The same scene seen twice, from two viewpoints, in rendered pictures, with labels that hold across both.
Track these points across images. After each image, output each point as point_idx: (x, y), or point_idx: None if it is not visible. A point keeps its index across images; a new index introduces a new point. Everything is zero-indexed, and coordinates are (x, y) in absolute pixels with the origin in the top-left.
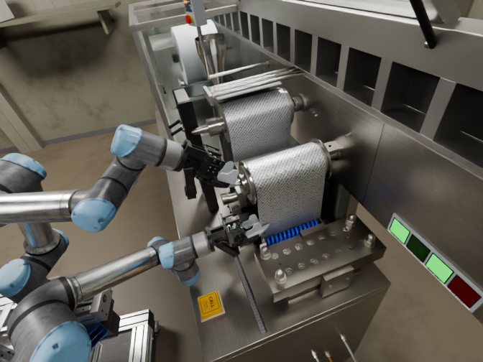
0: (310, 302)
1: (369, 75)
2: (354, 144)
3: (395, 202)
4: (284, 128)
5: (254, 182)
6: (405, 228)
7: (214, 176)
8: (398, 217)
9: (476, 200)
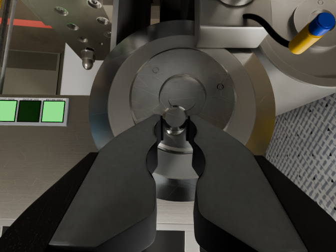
0: None
1: (178, 235)
2: None
3: (69, 139)
4: (272, 160)
5: None
6: (46, 121)
7: (207, 221)
8: (58, 125)
9: (1, 200)
